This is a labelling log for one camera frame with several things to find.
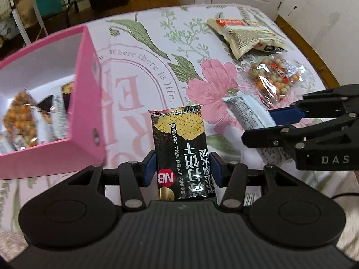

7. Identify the brown paper bag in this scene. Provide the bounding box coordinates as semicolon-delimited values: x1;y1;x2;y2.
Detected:
13;0;35;29

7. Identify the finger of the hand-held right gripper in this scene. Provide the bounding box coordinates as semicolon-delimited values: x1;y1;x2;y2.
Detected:
269;83;359;126
241;115;359;150

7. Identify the pink cardboard box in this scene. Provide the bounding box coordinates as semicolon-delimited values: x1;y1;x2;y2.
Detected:
0;25;106;180

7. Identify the white snack bar packet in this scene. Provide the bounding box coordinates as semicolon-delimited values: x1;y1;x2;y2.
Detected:
50;81;76;141
224;95;284;164

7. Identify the black cracker packet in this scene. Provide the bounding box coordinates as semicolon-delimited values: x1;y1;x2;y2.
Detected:
148;105;210;203

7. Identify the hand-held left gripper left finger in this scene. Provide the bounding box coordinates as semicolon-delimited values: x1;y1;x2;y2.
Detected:
67;151;158;212

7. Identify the fuzzy beige cloth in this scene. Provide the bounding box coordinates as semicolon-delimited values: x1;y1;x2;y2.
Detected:
332;171;359;247

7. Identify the black cable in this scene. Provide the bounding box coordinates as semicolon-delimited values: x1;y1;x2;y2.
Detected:
333;191;359;200

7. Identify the white metal chair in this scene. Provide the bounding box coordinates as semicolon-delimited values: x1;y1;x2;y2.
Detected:
9;0;70;46

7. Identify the beige snack bag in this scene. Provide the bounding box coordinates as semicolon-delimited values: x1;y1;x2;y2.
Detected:
206;17;288;60

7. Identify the floral tablecloth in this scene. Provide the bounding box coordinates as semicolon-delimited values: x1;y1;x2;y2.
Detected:
0;3;359;247

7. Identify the wooden table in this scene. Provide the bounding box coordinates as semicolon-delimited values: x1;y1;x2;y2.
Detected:
274;14;341;88

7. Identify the clear bag of coated peanuts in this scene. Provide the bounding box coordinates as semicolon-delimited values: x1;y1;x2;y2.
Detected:
0;89;39;156
243;57;307;110

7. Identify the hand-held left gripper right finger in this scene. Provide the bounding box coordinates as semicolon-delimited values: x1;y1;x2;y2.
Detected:
209;151;298;211

